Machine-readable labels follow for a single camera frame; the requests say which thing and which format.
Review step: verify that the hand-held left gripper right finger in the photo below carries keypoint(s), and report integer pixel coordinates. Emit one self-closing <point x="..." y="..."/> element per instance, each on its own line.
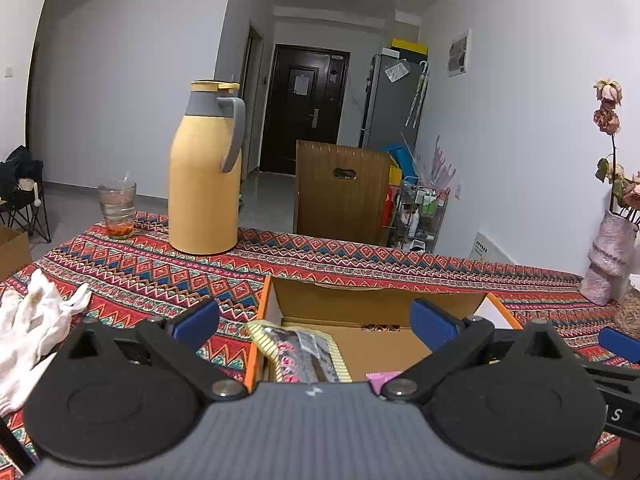
<point x="432" y="325"/>

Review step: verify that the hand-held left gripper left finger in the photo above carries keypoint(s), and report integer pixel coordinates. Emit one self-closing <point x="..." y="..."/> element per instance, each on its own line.
<point x="195" y="325"/>

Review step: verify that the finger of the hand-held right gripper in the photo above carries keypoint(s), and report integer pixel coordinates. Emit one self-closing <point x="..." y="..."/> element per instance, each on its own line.
<point x="622" y="345"/>

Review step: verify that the orange cardboard box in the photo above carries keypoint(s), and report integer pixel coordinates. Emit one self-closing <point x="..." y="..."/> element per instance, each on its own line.
<point x="370" y="305"/>

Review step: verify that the pink snack packet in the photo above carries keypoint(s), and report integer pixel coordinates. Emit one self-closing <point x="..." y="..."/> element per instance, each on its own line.
<point x="381" y="380"/>

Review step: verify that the striped fish snack packet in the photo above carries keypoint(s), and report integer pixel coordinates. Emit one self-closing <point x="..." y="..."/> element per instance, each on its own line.
<point x="300" y="350"/>

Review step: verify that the pink textured vase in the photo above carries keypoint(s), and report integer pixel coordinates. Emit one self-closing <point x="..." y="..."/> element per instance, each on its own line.
<point x="607" y="260"/>

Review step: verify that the red box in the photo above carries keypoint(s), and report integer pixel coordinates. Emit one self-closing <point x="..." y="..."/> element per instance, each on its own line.
<point x="389" y="207"/>

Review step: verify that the drinking glass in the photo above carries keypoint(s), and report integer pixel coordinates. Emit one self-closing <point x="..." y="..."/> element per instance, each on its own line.
<point x="116" y="210"/>

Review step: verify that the yellow thermos jug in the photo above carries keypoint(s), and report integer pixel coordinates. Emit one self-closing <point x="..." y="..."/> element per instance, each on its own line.
<point x="200" y="185"/>

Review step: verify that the lilac decoration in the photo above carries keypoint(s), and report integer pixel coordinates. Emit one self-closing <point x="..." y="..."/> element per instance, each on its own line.
<point x="440" y="165"/>

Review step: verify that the white cotton glove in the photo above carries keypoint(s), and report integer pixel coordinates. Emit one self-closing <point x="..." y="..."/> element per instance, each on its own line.
<point x="30" y="325"/>

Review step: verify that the wooden chair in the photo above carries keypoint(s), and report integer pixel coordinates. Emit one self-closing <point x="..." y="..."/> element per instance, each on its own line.
<point x="320" y="200"/>

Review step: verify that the blue bag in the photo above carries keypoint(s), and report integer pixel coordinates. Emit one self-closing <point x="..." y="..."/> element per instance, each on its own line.
<point x="400" y="157"/>

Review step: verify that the brown cardboard carton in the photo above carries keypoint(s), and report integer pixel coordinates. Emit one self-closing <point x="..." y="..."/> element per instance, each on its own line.
<point x="15" y="255"/>

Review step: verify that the dark entrance door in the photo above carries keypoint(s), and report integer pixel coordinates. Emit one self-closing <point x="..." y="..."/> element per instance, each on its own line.
<point x="285" y="135"/>

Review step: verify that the grey refrigerator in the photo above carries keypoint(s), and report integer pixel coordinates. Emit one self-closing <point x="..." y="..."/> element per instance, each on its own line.
<point x="385" y="110"/>

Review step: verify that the grey interior door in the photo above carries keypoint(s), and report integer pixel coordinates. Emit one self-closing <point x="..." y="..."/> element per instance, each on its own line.
<point x="252" y="110"/>

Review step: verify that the white folded umbrella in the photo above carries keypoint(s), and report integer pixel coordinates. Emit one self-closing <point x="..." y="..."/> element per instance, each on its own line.
<point x="417" y="100"/>

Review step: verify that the dried rose bouquet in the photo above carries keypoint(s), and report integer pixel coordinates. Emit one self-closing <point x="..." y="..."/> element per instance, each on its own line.
<point x="607" y="120"/>

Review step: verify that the black folding chair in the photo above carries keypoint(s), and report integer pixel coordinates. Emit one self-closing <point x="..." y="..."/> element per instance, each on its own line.
<point x="17" y="170"/>

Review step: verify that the yellow storage box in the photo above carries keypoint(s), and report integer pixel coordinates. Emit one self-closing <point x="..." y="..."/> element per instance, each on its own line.
<point x="407" y="43"/>

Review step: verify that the white wall heater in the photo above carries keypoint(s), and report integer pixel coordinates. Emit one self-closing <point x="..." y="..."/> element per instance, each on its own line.
<point x="492" y="250"/>

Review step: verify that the wall electrical panel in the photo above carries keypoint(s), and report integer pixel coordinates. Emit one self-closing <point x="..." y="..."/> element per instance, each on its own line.
<point x="459" y="55"/>

